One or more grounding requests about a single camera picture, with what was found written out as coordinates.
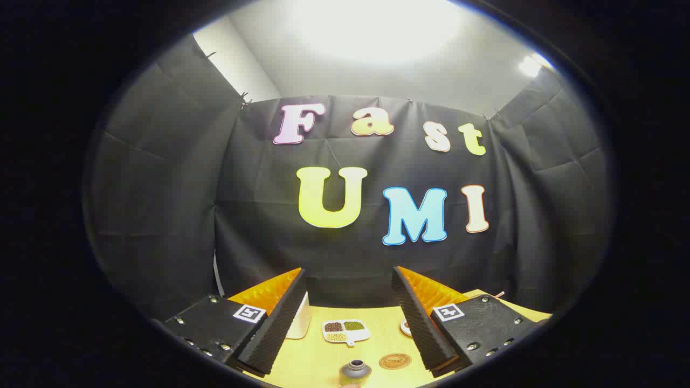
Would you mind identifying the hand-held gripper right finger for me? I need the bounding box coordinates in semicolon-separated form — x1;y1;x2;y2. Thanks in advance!
391;266;550;378

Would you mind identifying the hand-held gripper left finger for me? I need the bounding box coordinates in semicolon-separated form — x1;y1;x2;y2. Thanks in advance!
163;268;308;377

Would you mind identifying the round cork coaster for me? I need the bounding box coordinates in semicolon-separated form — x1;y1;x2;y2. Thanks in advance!
378;353;413;370

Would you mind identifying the silver green label juice bottle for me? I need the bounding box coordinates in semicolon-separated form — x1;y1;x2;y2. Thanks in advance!
339;360;372;387

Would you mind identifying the white rectangular box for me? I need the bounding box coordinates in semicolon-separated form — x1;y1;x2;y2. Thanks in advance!
286;291;312;340

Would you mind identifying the wooden table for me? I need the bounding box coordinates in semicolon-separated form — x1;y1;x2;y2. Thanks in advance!
243;289;553;388

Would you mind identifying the white divided dish with beans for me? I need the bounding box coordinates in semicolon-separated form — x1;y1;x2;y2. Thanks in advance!
322;319;371;347

